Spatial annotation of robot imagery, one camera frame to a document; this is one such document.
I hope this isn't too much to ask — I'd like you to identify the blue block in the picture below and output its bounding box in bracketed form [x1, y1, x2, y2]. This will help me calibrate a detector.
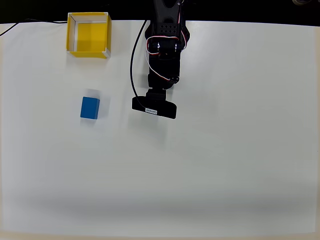
[79, 96, 101, 120]

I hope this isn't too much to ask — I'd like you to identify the yellow cardboard box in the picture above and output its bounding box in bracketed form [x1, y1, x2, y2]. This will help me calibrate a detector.
[65, 11, 112, 60]

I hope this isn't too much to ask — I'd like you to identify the black webcam with label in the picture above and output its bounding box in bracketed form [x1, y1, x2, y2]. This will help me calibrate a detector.
[131, 88, 178, 120]

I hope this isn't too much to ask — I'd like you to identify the red white servo wire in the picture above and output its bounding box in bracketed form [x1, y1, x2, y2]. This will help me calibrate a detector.
[145, 35, 188, 84]

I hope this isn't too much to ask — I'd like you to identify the thick black camera cable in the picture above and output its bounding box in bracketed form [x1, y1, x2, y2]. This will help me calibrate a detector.
[129, 19, 149, 108]

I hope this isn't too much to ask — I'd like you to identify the thin black cable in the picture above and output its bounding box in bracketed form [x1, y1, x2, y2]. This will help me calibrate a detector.
[0, 17, 69, 37]

